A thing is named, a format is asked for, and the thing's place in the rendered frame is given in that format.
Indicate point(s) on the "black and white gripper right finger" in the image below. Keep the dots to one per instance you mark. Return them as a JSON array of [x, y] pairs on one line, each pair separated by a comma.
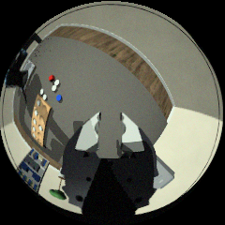
[[137, 145]]

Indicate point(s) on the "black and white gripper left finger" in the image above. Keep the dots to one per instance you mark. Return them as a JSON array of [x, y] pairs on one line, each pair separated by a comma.
[[82, 143]]

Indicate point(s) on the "blue disc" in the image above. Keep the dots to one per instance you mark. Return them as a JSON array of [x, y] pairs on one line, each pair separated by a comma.
[[59, 97]]

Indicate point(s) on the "red cube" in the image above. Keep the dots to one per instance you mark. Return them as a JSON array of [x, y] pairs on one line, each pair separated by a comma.
[[51, 78]]

